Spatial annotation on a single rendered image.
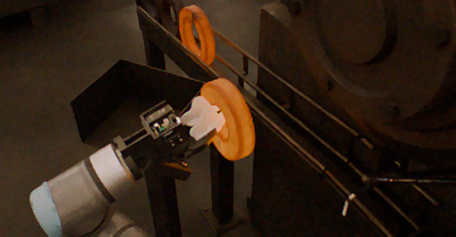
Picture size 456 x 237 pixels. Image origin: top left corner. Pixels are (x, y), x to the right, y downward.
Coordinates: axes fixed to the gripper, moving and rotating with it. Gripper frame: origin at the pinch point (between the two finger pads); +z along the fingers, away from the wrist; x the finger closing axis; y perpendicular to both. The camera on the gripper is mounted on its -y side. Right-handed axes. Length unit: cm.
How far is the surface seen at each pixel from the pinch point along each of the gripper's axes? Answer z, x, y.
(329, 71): 11.8, -17.4, 14.4
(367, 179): 8.0, -29.0, 3.8
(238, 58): 51, 124, -100
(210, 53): 13.6, 42.8, -20.8
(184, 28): 13, 58, -20
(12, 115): -63, 136, -68
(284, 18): 26.9, 19.8, -4.3
